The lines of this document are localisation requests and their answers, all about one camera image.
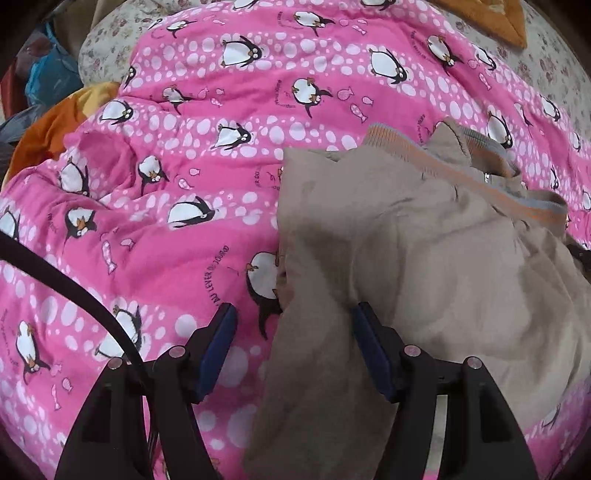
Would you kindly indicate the pink penguin print blanket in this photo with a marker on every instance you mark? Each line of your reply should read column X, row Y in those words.
column 175, row 138

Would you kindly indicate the floral bed sheet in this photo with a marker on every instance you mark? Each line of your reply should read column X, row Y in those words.
column 549, row 60

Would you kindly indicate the orange trimmed mat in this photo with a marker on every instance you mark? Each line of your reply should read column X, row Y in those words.
column 489, row 21

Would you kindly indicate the beige zip jacket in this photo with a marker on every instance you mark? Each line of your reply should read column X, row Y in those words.
column 415, row 258

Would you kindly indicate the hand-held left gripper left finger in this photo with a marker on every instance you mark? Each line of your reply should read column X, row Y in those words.
column 217, row 344

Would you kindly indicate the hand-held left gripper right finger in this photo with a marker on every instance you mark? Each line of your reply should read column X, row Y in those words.
column 376, row 348

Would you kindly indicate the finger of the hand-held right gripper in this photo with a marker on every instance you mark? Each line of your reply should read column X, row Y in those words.
column 582, row 261

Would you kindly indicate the dark striped cloth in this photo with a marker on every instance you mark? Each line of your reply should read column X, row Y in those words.
column 18, row 127

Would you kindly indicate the blue plastic bag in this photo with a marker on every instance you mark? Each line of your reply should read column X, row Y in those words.
column 51, row 76

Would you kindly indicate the orange cloth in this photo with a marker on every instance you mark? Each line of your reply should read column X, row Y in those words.
column 51, row 129

